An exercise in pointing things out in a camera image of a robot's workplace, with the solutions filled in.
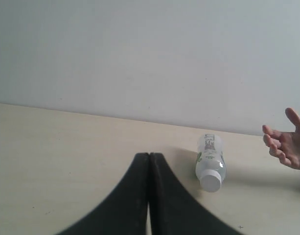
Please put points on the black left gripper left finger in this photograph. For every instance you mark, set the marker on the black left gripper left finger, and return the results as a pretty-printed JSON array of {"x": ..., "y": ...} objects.
[{"x": 124, "y": 210}]

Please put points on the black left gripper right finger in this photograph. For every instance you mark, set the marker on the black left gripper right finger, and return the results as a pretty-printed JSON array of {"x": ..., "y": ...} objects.
[{"x": 173, "y": 211}]

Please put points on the white cap green label bottle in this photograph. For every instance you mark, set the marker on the white cap green label bottle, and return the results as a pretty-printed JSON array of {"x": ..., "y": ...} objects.
[{"x": 210, "y": 168}]

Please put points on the person's open hand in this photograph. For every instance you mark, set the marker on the person's open hand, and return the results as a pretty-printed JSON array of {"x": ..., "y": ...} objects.
[{"x": 285, "y": 145}]

